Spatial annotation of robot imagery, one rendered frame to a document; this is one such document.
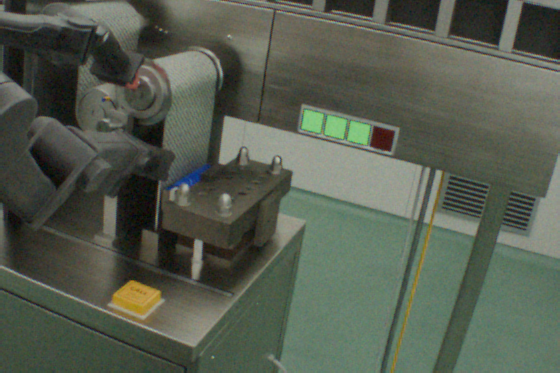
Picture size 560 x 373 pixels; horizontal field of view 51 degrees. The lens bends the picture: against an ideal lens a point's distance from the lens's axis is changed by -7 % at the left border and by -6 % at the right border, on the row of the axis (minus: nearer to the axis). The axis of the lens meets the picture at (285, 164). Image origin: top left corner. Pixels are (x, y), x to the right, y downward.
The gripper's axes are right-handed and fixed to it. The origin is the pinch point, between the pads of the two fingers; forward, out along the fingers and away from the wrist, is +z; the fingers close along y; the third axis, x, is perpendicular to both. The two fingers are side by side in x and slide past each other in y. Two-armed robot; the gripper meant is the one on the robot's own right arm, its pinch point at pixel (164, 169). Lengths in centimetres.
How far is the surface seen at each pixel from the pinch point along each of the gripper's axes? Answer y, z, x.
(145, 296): 12.0, -15.4, -26.1
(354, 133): 34.9, 20.4, 23.5
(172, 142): 0.2, -1.3, 6.2
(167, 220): 5.2, -1.4, -10.6
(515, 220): 107, 268, 55
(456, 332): 75, 61, -17
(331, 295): 19, 185, -21
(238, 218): 20.0, 0.5, -5.4
